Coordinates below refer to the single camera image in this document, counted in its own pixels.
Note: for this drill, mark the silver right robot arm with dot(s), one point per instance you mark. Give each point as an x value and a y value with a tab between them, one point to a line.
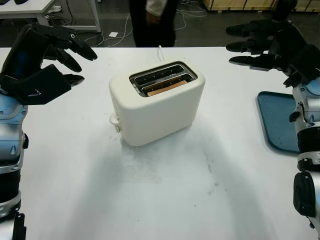
307	107

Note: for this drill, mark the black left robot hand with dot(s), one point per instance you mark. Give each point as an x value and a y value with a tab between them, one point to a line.
25	50

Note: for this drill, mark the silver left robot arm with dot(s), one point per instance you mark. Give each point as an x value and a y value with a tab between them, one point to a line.
10	140

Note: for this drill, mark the person in dark trousers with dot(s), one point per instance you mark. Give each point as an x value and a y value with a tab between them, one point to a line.
155	30

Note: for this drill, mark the blue plastic tray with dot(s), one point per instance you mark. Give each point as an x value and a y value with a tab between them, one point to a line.
275	120

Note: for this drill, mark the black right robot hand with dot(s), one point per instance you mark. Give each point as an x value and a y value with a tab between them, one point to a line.
287	42

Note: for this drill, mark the black bag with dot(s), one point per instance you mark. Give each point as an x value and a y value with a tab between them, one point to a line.
282	10

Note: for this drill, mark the cream two-slot toaster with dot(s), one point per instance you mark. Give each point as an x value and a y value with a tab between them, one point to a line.
155	115

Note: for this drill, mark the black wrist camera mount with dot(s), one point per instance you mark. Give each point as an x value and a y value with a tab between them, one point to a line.
307	65
37	86

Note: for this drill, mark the small white floor box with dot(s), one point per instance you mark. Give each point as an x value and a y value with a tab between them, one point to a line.
113	34

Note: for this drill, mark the toast slice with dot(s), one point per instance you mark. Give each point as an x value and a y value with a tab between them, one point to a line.
165	88

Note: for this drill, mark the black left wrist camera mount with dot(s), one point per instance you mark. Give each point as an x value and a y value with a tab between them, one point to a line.
37	86

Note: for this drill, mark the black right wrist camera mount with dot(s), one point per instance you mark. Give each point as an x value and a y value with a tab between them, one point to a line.
307	65

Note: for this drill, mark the black object on background table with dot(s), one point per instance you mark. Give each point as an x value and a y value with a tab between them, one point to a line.
21	1

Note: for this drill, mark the white background table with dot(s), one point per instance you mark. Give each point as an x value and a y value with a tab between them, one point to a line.
32	6

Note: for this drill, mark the white power strip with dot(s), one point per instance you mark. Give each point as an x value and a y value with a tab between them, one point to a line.
55	9

